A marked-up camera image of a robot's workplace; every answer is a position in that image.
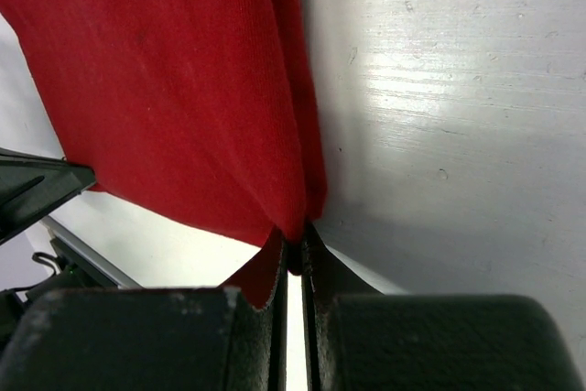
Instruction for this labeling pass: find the aluminium table edge rail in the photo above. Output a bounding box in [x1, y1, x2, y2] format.
[40, 216, 142, 289]

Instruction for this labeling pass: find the red t shirt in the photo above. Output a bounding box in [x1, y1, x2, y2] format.
[0, 0, 329, 310]

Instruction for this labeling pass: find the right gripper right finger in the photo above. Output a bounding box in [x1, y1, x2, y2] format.
[299, 225, 582, 390]

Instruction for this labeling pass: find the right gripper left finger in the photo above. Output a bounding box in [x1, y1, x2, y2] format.
[1, 231, 287, 390]

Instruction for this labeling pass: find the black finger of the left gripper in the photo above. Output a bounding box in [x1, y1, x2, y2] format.
[1, 148, 96, 243]

